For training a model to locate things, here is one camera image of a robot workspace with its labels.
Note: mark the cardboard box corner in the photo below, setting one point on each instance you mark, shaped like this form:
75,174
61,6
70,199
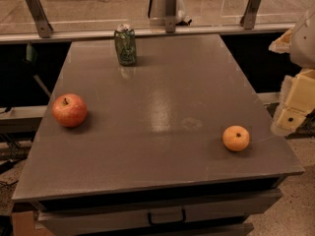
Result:
24,225

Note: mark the middle metal rail bracket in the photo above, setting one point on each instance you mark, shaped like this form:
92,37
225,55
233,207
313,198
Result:
170,15

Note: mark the green soda can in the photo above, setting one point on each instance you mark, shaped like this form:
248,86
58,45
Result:
125,45

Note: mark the metal rail bracket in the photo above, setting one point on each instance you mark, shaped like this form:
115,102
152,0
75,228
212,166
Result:
44,28
170,15
249,18

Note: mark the red apple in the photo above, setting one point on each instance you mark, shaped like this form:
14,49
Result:
69,110

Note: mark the orange fruit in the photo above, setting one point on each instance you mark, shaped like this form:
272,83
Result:
236,138

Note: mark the metal horizontal rail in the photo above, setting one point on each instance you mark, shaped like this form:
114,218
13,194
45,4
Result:
86,35

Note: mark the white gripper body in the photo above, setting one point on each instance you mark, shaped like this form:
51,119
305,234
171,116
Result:
304,44

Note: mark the black drawer handle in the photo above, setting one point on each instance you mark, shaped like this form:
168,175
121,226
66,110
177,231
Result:
166,217

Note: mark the right metal rail bracket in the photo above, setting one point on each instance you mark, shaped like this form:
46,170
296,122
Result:
249,18

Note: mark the left metal rail bracket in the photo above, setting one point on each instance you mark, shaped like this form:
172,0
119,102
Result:
44,28

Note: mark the grey drawer cabinet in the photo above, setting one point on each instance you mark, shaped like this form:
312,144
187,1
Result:
152,141

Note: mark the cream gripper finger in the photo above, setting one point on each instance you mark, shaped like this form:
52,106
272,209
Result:
297,101
282,44

